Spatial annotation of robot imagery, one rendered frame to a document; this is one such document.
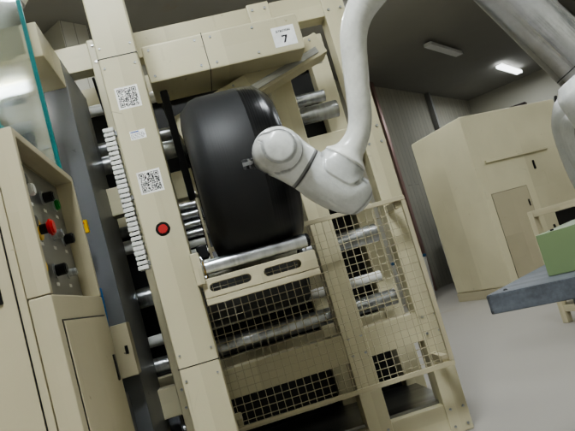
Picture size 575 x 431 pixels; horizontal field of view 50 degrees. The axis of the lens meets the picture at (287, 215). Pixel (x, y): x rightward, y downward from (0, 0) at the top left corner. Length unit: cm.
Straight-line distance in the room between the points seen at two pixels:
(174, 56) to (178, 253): 81
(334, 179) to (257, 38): 119
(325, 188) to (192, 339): 82
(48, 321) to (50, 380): 12
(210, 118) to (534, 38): 100
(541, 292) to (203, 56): 159
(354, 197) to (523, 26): 48
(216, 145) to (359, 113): 58
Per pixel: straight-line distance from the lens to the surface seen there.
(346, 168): 137
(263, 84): 254
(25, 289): 140
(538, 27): 127
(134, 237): 203
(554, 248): 139
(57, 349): 138
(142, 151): 206
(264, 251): 192
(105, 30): 222
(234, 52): 244
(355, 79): 142
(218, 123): 189
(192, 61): 243
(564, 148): 145
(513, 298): 132
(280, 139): 131
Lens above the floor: 79
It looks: 6 degrees up
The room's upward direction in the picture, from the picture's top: 16 degrees counter-clockwise
